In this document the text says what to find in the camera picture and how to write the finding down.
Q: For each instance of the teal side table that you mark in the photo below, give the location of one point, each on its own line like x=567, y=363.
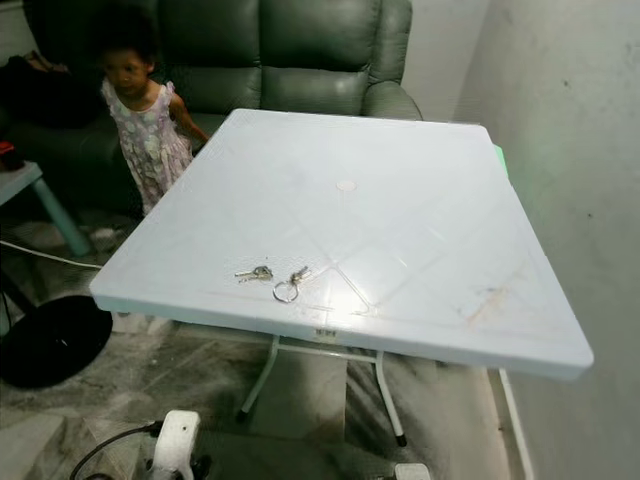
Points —
x=20, y=180

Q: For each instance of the red and black object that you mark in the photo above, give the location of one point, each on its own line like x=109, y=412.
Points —
x=10, y=157

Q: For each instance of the black round stand base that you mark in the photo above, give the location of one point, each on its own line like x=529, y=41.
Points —
x=55, y=345

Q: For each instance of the black bag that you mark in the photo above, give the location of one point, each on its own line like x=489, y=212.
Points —
x=50, y=90

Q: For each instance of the child in floral dress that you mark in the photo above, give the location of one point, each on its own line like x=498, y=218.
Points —
x=150, y=130

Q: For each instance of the small silver key bunch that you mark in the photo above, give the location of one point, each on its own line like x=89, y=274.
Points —
x=257, y=273

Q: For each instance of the green leather sofa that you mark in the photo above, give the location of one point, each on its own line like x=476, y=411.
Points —
x=290, y=50

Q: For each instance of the white plastic folding table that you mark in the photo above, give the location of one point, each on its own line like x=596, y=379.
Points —
x=370, y=210

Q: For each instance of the white metal table legs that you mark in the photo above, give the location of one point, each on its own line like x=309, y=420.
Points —
x=385, y=390

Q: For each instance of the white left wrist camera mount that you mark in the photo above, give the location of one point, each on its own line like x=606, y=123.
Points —
x=177, y=445

